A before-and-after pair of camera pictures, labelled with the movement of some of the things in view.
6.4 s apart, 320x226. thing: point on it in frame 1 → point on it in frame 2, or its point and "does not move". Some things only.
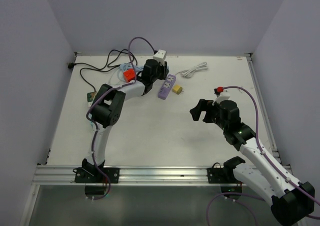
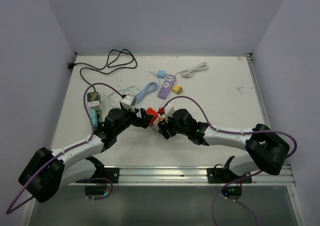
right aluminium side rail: [271, 135] does not move
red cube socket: [129, 75] → [151, 111]
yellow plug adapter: [177, 89] does not move
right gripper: [202, 106] → [163, 126]
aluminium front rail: [132, 174] does not move
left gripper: [164, 70] → [145, 118]
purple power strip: [166, 87] does not move
